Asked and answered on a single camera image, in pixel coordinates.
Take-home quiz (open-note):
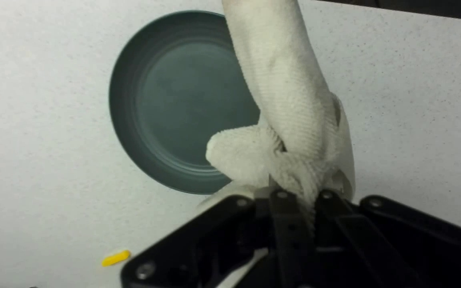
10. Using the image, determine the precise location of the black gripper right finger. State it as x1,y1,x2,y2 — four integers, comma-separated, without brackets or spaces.
313,189,461,288

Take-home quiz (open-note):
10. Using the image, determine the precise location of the white cloth rag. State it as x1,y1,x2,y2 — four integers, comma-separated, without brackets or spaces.
203,0,356,207

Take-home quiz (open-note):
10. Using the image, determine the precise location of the yellow plastic piece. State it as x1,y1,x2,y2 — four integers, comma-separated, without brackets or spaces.
100,249,134,269

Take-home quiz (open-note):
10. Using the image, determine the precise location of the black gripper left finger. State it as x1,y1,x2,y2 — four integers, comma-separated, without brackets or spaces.
119,189,315,288

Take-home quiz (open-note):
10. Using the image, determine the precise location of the dark green round plate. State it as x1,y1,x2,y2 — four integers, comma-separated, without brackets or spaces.
107,10,262,196

